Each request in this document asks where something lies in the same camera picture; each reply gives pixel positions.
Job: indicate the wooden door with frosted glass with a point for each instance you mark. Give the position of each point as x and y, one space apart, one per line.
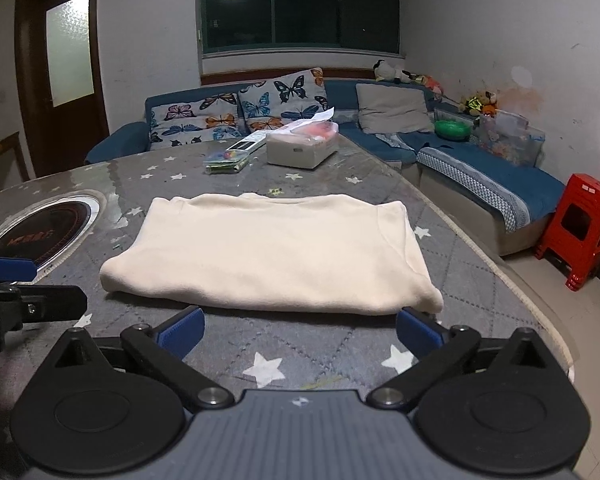
75 130

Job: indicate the white flat box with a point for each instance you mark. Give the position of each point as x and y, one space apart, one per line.
242 146

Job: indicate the clear plastic storage bin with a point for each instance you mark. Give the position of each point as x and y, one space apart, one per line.
510 140

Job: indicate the beige tissue box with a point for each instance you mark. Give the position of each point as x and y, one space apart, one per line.
300 152

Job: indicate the round black induction cooktop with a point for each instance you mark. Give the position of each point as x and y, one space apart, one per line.
40 232

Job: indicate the green bowl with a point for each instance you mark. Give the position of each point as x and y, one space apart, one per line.
452 130

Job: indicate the black and white plush toy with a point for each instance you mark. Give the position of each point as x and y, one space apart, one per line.
387 71

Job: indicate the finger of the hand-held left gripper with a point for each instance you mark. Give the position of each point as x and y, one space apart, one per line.
55 302
10 268

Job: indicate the wooden chair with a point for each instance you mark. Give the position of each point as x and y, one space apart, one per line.
10 160

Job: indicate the clear box of coloured crayons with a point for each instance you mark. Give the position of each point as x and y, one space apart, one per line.
225 162

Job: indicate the dark window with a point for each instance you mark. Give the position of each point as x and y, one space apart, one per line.
305 5

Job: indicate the yellow and brown plush toys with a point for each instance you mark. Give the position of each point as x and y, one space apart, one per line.
477 102

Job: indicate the grey star-print tablecloth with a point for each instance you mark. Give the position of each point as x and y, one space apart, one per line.
305 345

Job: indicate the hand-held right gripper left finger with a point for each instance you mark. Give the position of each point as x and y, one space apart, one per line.
182 332

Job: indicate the red plastic stool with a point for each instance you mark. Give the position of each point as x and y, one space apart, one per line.
585 195

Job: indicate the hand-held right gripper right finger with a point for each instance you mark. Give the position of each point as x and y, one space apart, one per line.
417 332

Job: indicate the blue sofa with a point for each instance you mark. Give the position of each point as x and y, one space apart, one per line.
460 170

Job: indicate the grey pillow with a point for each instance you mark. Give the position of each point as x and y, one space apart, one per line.
392 107

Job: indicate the cream sweatshirt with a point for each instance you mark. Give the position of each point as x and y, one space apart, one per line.
270 250

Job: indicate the orange plush toy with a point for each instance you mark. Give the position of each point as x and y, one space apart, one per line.
431 85

